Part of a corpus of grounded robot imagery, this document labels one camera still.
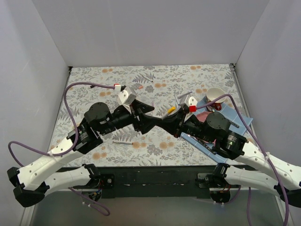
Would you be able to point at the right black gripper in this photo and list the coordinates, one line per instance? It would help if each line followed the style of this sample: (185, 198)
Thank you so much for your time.
(181, 125)

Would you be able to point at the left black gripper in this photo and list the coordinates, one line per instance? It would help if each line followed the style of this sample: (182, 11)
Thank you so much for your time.
(137, 118)

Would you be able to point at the yellow pen cap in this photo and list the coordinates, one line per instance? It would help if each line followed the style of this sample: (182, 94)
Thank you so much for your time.
(171, 109)

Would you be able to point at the yellow marker pen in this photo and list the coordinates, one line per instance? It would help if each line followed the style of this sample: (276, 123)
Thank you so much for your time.
(166, 114)

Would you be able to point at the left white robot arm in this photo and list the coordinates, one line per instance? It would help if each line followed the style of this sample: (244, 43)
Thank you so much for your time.
(34, 181)

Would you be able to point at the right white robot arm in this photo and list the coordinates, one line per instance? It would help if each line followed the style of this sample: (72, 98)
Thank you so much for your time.
(284, 179)

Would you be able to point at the pink dotted plate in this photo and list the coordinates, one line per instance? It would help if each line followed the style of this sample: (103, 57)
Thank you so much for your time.
(202, 116)

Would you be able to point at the floral tablecloth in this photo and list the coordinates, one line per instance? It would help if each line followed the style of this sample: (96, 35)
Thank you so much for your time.
(89, 85)

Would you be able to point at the red and white cup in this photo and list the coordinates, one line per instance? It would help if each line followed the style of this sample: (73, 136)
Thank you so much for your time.
(211, 95)

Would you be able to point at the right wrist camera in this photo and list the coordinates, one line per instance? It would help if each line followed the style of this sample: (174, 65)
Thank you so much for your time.
(188, 103)

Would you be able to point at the black handled fork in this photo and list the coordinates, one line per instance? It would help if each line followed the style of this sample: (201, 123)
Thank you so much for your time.
(203, 144)

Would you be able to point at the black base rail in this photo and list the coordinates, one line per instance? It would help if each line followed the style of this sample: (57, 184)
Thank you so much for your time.
(155, 181)

